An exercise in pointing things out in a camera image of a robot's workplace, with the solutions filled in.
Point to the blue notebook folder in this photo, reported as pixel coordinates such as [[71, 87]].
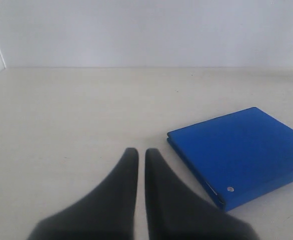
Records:
[[237, 157]]

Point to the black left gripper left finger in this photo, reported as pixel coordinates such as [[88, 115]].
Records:
[[106, 213]]

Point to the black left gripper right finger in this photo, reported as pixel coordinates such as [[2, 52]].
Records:
[[175, 212]]

